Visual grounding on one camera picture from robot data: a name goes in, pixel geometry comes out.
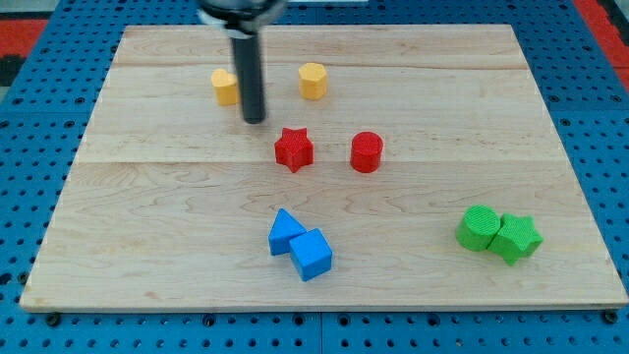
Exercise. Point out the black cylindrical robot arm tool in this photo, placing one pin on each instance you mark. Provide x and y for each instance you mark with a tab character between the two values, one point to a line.
242	21

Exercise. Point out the red star block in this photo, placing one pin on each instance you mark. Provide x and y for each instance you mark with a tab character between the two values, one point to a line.
294	149

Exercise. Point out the red cylinder block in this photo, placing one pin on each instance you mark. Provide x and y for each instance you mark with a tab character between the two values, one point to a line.
366	150

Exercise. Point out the blue triangle block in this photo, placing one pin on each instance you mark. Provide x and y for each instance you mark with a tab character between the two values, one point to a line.
285	227

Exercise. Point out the blue cube block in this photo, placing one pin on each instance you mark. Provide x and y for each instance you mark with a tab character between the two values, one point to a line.
311	254

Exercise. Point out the light wooden board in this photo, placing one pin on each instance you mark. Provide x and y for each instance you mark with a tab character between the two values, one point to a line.
171	197

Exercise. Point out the yellow hexagon block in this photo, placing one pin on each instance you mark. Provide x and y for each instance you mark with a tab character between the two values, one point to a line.
312	81

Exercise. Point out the yellow heart block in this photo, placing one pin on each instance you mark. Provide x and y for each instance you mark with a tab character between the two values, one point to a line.
225	87

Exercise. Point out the green cylinder block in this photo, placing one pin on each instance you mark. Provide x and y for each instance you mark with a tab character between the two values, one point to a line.
477	228

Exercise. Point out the green star block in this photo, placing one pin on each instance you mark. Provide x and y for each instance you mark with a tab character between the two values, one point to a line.
516	238

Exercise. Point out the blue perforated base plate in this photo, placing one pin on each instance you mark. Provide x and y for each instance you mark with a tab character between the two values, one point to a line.
44	114

